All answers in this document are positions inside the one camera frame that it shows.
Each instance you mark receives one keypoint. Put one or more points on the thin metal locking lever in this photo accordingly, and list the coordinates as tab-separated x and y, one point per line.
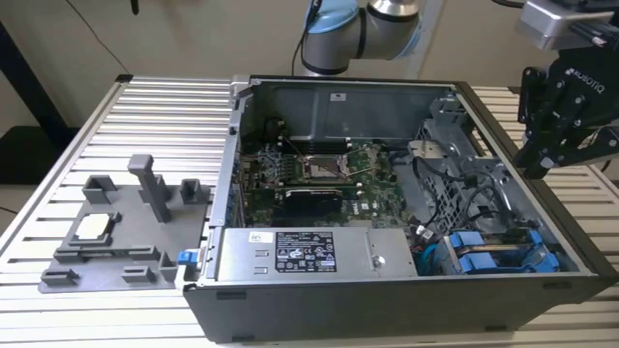
296	148

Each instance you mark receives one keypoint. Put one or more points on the black open PC case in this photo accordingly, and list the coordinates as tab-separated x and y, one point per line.
337	311

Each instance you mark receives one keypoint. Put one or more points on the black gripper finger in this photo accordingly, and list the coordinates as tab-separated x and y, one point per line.
589	152
533	108

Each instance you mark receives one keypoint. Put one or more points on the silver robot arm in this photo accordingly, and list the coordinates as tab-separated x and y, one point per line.
328	47

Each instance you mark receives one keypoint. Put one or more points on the silver power supply unit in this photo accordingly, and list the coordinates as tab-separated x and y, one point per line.
309	253

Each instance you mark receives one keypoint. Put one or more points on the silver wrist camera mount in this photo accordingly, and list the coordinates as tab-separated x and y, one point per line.
541	21

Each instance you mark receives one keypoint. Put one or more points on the grey parts rack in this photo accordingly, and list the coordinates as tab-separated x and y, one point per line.
130	224

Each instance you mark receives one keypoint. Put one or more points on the black graphics card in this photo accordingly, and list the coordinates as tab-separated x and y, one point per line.
311	201

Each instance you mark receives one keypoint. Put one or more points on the blue case latch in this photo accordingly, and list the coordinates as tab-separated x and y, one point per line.
185	258

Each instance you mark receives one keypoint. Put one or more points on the green motherboard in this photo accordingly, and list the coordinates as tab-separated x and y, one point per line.
381	192

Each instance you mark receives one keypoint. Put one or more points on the black RAM slot bank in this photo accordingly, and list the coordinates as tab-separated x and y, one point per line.
313	145
333	182

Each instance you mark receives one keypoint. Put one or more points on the metal disk bay cage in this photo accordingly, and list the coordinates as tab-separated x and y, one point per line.
449	163

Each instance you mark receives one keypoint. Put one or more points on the hard disk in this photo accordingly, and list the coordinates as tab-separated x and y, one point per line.
471	241

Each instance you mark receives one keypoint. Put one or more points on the CPU socket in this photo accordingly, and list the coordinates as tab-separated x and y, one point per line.
319	168

